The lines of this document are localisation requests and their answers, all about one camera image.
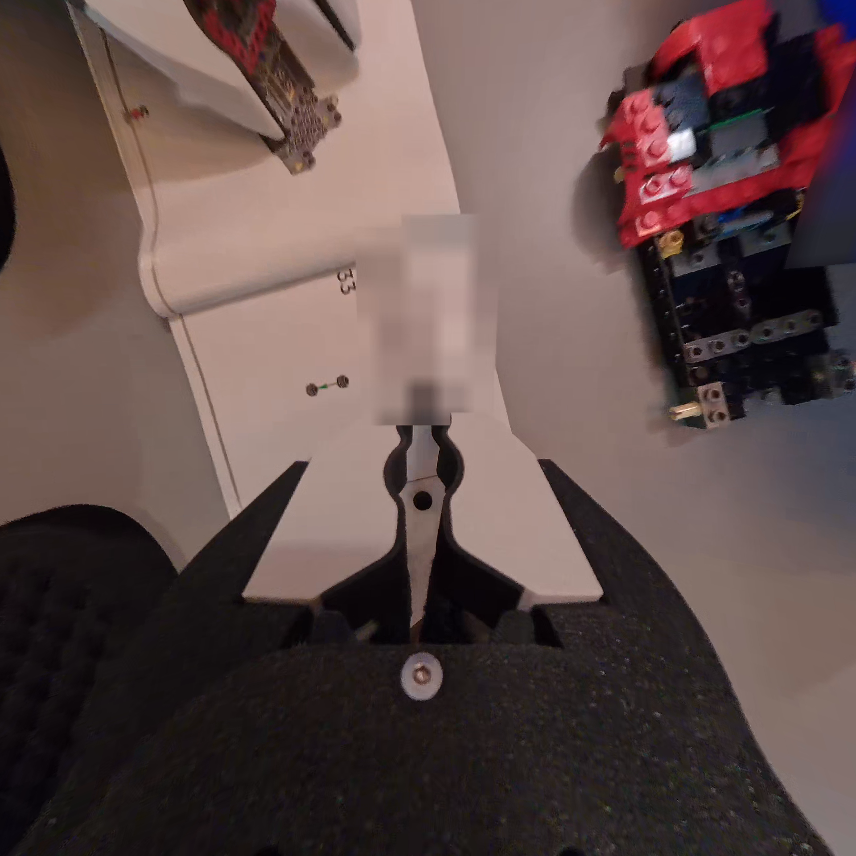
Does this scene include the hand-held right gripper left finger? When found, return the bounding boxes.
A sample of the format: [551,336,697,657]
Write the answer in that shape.
[242,424,407,611]

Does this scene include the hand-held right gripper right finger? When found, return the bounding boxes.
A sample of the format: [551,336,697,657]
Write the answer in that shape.
[433,415,605,610]

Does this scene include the red and black lego car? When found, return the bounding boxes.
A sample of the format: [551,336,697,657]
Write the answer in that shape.
[598,0,856,432]

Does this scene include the lego instruction booklet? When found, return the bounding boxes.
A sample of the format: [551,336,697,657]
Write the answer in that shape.
[67,0,536,523]

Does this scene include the black rounded object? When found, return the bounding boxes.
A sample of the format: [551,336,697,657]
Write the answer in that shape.
[0,505,181,837]
[0,144,16,272]

